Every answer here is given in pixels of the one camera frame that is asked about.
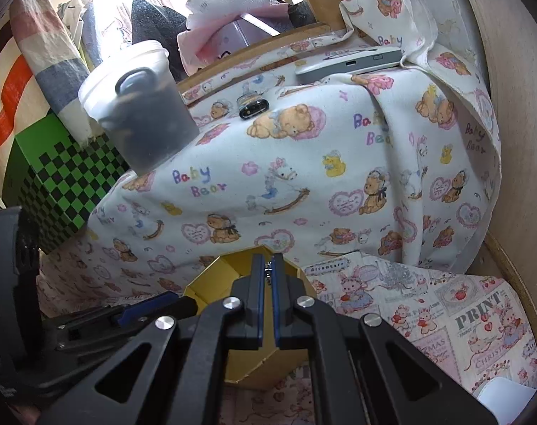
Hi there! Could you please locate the bear print cloth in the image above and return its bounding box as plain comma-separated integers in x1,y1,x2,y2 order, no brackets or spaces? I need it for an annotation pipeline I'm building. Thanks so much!
36,0,503,315

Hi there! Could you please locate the pink printed blanket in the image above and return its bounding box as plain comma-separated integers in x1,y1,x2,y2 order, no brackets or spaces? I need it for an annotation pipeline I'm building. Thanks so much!
36,248,537,425

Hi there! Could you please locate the white flat object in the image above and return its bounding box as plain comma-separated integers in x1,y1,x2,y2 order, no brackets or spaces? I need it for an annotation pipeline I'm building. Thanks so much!
476,376,537,425

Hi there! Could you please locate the plywood panel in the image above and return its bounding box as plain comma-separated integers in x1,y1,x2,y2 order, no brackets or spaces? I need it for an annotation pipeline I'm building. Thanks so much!
450,0,537,364

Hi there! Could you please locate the gold octagonal box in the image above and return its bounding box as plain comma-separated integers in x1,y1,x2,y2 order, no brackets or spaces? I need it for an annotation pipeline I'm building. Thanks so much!
182,243,318,392

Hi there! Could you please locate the purple plush toy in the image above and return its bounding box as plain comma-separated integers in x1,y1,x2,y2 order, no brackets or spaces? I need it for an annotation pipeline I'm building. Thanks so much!
177,13,296,74

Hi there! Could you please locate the dark hanging garment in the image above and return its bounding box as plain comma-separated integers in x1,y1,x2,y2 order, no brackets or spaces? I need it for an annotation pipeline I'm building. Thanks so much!
131,0,189,85

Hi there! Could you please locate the grey flat device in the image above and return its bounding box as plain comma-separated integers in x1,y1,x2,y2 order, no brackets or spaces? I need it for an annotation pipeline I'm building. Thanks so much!
295,46,404,85

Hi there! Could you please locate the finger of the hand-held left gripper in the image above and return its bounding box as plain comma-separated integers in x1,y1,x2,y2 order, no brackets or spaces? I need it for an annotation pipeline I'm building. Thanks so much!
56,296,198,364
65,291,181,333

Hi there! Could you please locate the green checkered box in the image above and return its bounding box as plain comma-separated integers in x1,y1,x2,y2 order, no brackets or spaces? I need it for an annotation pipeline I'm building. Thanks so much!
3,113,134,255

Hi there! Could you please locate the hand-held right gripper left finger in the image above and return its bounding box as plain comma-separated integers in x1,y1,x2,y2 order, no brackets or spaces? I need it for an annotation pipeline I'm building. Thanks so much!
38,252,265,425

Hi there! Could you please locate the black lighter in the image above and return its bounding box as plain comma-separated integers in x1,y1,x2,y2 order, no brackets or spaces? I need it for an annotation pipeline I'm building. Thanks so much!
237,93,269,121

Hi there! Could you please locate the translucent plastic container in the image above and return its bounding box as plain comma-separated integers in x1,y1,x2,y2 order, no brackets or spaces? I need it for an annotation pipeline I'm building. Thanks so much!
77,40,200,175

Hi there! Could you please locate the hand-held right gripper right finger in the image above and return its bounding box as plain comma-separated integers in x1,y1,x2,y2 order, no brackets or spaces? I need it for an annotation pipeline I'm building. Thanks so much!
272,252,499,425

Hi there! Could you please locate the striped Paris fabric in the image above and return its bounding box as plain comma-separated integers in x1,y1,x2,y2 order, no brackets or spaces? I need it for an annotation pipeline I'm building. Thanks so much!
9,0,105,147

